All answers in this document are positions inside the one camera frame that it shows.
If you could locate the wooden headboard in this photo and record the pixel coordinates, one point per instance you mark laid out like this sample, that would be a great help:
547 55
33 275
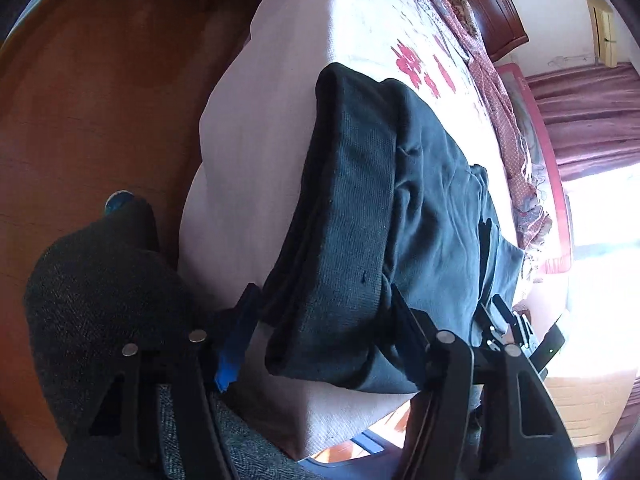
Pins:
505 15

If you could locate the black pants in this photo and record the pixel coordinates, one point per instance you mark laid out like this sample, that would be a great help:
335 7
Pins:
350 210

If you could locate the pink floral quilt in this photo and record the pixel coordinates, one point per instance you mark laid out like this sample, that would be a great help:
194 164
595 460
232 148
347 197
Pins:
500 125

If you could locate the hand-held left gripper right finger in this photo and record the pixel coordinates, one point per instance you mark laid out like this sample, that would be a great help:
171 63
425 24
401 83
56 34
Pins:
412 332

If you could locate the person's dark trouser leg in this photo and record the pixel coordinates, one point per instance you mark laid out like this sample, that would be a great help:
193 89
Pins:
100 285

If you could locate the blue slipper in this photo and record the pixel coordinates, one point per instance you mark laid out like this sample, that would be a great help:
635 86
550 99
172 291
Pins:
116 203

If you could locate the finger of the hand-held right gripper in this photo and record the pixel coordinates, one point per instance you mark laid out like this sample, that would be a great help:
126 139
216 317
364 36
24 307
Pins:
504 312
487 327

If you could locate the bed with white sheet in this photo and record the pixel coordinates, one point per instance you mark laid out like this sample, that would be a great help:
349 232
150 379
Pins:
260 135

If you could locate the mauve curtain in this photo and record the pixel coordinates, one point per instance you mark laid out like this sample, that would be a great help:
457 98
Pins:
585 120

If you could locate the window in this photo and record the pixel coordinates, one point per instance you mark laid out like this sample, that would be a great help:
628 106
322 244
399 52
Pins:
610 220

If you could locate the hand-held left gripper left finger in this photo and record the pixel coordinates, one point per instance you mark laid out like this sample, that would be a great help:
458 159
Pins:
235 340

